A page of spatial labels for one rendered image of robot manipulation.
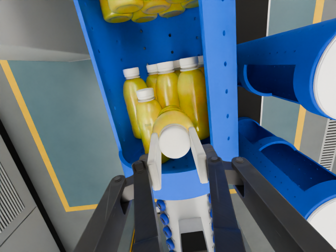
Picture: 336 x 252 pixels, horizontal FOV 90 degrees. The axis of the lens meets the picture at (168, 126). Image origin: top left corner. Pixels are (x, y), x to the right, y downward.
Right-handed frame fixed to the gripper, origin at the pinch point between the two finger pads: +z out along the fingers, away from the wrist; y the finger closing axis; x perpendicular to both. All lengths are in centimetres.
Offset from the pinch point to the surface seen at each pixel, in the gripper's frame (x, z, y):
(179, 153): -1.2, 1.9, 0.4
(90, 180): -92, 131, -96
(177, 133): 1.3, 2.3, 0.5
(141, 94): 4.0, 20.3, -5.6
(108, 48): 14.6, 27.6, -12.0
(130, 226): -68, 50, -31
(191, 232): -53, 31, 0
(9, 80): 17, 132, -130
